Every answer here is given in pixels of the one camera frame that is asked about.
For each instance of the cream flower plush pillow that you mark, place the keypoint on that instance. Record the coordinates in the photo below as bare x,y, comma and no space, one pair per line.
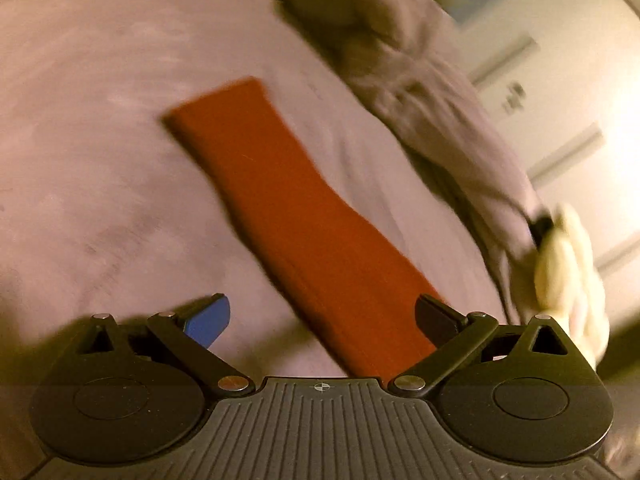
567,270

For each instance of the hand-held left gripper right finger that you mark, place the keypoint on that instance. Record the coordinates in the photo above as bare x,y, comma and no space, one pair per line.
439,321

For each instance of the white wardrobe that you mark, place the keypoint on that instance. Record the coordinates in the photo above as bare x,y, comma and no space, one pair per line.
565,50

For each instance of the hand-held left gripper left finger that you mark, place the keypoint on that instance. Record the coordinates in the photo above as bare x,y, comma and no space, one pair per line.
210,317

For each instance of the purple bed sheet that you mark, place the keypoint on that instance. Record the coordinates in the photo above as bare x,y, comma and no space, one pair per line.
110,160

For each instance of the red knit cloth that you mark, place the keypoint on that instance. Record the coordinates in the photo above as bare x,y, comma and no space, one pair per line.
295,210

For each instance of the crumpled purple blanket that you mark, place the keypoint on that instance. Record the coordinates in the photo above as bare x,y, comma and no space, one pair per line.
420,90

